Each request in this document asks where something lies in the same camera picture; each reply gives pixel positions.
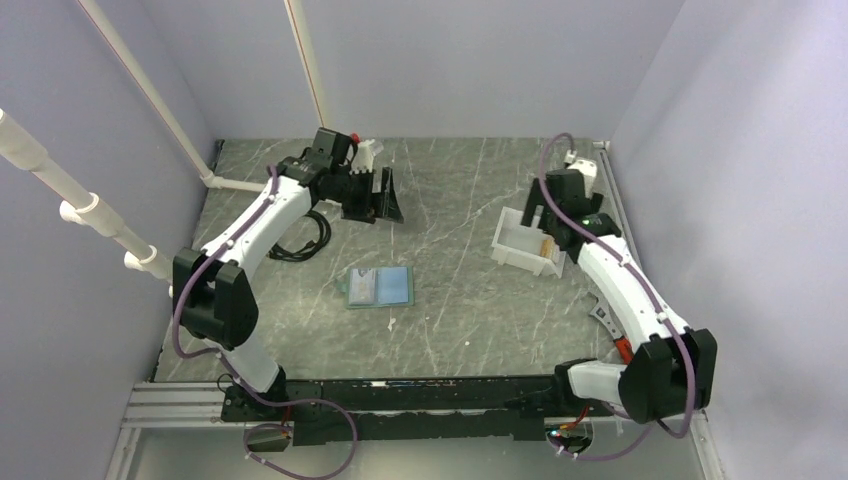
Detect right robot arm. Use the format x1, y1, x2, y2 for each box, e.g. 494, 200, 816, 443
521, 139, 718, 426

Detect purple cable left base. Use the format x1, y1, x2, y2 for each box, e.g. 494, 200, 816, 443
242, 398, 364, 480

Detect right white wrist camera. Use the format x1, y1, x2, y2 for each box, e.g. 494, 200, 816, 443
564, 150, 597, 197

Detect red handled adjustable wrench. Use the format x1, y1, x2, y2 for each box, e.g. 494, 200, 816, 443
588, 293, 634, 365

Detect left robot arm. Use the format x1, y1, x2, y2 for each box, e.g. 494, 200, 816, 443
171, 128, 404, 420

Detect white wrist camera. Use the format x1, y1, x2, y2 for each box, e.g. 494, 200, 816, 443
350, 139, 384, 174
564, 150, 597, 197

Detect clear plastic bin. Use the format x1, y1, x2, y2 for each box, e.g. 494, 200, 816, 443
490, 207, 566, 278

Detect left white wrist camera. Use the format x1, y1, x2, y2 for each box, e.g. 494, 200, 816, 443
350, 139, 384, 174

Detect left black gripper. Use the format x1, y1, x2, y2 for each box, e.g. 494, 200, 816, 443
329, 166, 403, 224

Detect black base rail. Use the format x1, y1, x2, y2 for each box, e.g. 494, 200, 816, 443
218, 374, 617, 446

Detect white pvc pipe frame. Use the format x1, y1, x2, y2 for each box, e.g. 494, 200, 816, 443
1, 1, 318, 309

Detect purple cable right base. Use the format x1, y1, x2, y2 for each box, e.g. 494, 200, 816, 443
547, 410, 664, 464

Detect aluminium rail right side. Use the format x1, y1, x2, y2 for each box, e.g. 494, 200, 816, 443
584, 145, 717, 438

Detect purple cable base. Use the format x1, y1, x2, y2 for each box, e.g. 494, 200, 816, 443
242, 398, 364, 480
547, 410, 664, 464

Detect stack of credit cards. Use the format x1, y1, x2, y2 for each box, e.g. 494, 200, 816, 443
539, 237, 558, 261

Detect green card holder wallet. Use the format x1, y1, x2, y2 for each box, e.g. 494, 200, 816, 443
336, 266, 415, 309

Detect silver vip credit card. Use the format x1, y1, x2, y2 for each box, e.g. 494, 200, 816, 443
348, 268, 377, 305

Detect coiled black cable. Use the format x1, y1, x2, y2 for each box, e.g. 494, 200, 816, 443
266, 210, 333, 264

